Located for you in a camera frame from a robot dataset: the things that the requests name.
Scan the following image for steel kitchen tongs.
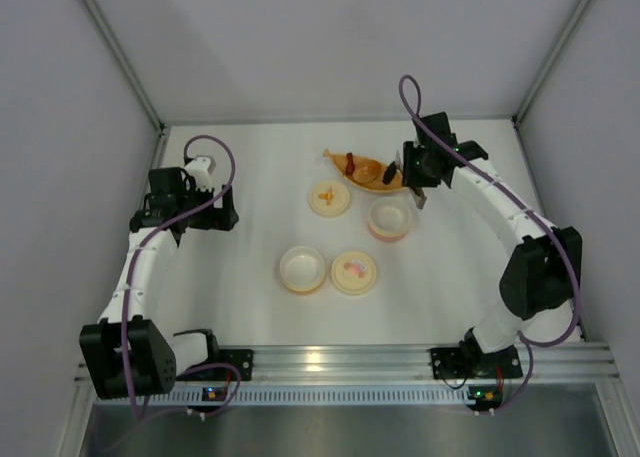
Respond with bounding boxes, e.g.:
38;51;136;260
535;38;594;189
394;152;427;210

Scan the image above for black sea cucumber toy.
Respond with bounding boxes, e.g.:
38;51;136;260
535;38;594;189
382;162;397;186

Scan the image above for sesame bun toy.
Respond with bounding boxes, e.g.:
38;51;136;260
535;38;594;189
352;160;382;184

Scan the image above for red sausage toy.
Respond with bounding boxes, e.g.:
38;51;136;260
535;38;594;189
345;152;356;176

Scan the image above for cream lid orange handle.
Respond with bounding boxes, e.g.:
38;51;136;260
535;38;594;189
308;180;351;218

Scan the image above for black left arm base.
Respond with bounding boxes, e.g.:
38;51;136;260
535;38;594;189
177;348;254;382

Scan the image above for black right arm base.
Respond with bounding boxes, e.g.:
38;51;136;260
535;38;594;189
429;346;523;381

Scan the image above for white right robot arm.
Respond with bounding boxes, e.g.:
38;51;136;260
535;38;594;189
400;112;583;377

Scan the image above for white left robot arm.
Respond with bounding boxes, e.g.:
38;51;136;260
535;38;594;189
79;155;239;400

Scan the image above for pink round container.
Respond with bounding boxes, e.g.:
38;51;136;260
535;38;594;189
367;197;412;242

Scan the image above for wooden boat-shaped tray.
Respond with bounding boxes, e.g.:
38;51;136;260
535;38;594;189
323;149;403;194

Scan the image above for orange round container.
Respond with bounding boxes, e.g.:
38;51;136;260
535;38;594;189
278;246;326;294

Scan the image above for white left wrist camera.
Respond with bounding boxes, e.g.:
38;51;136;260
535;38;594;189
184;155;216;191

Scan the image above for cream lid pink handle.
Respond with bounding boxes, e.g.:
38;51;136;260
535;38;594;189
330;250;378;296

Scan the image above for slotted grey cable duct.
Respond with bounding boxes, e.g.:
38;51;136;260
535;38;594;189
94;385;501;407

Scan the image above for aluminium front rail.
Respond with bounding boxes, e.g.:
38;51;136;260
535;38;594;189
73;341;621;387

